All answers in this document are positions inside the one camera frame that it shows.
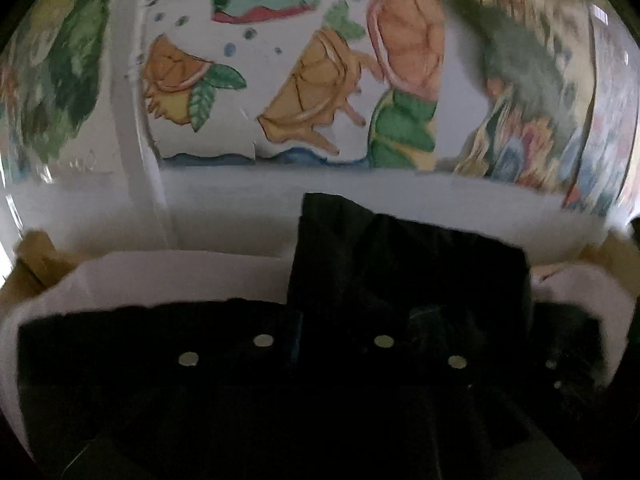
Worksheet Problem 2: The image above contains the large black garment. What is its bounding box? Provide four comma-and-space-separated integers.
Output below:
17, 194, 600, 479

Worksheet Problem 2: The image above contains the pink bed sheet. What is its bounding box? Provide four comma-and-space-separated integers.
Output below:
1, 250, 634, 445

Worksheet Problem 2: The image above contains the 2024 dragon city painting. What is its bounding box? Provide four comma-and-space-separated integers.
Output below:
564, 4, 639, 217

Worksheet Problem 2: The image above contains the orange slices drink painting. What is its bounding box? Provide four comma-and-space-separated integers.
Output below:
141, 0, 445, 171

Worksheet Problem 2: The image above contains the blond child forest painting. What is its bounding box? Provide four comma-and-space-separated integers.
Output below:
1, 0, 122, 184

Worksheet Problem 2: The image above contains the wooden bed frame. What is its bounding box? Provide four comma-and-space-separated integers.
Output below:
1, 231, 81, 308

